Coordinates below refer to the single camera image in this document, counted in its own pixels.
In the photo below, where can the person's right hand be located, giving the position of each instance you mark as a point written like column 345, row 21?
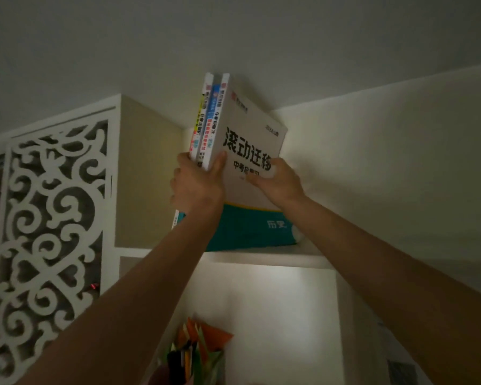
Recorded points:
column 280, row 188

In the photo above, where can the person's left hand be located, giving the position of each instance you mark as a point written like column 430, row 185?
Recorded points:
column 196, row 192

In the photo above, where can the white bookshelf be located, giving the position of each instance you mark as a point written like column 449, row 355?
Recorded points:
column 152, row 176

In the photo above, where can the yellow white book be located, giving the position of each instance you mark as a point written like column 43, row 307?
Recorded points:
column 197, row 128

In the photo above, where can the white teal textbook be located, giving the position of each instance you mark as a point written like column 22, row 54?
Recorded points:
column 248, row 116

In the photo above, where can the person's right forearm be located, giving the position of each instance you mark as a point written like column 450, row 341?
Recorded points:
column 385, row 276

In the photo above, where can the person's left forearm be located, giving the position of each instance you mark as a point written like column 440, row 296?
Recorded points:
column 124, row 316

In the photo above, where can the white carved lattice panel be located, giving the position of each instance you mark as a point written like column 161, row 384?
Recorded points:
column 113, row 176

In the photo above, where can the colourful stationery bundle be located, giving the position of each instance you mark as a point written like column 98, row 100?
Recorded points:
column 212, row 336

